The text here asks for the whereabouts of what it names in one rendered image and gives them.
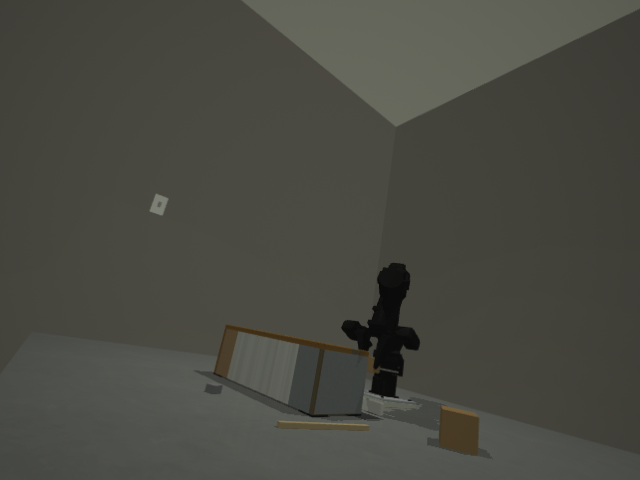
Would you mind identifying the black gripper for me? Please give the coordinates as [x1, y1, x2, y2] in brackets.
[341, 303, 420, 370]

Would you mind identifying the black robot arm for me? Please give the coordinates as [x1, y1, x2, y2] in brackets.
[369, 263, 410, 398]

